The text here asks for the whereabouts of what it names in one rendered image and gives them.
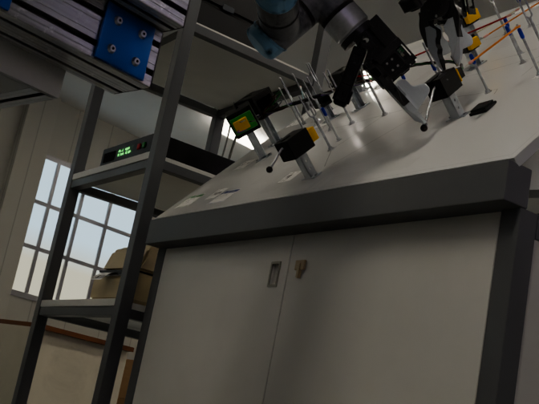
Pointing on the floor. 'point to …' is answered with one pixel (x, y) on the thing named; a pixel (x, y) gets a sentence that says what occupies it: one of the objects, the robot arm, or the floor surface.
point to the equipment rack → (154, 175)
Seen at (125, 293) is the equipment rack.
